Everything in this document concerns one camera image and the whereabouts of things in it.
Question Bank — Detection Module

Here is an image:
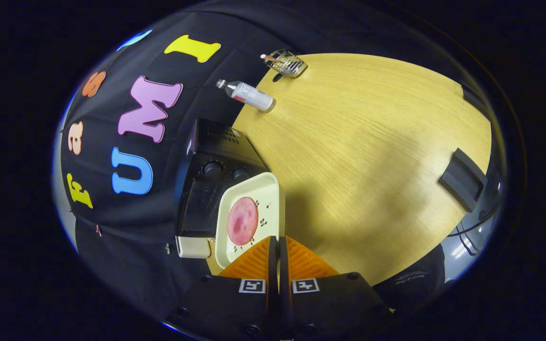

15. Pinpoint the pink ham slice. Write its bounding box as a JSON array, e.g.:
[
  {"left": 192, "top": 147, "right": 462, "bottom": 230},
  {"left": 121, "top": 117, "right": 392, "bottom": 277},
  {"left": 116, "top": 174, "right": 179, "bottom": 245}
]
[{"left": 227, "top": 197, "right": 259, "bottom": 246}]

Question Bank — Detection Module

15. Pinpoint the black rectangular block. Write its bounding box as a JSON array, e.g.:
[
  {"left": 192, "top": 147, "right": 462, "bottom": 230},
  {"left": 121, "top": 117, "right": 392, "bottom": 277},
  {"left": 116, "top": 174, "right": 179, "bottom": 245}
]
[{"left": 438, "top": 148, "right": 488, "bottom": 212}]

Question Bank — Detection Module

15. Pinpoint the black toaster oven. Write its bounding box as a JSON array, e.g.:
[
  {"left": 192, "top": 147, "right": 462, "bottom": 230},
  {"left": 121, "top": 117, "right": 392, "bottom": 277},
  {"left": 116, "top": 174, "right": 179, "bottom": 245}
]
[{"left": 174, "top": 118, "right": 269, "bottom": 238}]

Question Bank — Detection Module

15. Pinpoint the metal wire basket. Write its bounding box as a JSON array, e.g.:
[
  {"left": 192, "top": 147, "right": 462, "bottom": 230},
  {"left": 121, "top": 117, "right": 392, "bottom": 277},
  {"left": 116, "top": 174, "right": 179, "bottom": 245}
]
[{"left": 268, "top": 49, "right": 308, "bottom": 79}]

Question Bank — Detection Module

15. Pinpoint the white pop-up toaster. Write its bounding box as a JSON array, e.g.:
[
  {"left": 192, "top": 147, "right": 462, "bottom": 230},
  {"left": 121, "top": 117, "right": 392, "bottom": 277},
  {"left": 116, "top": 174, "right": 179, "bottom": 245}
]
[{"left": 176, "top": 235, "right": 211, "bottom": 259}]

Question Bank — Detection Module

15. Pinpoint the cream square plate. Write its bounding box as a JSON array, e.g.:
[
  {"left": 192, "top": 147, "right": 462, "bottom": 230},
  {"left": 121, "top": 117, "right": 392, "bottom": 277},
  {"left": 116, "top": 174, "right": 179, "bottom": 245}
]
[{"left": 215, "top": 172, "right": 285, "bottom": 269}]

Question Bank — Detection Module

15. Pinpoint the clear bottle with red label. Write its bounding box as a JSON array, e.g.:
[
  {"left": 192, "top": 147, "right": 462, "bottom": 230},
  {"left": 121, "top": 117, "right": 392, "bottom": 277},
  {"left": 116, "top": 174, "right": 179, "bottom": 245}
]
[{"left": 215, "top": 79, "right": 276, "bottom": 113}]

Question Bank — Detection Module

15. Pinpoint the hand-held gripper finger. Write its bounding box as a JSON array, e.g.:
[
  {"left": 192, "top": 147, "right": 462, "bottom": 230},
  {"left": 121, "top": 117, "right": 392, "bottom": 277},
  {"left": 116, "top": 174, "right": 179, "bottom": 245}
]
[
  {"left": 279, "top": 235, "right": 394, "bottom": 341},
  {"left": 169, "top": 235, "right": 281, "bottom": 341}
]

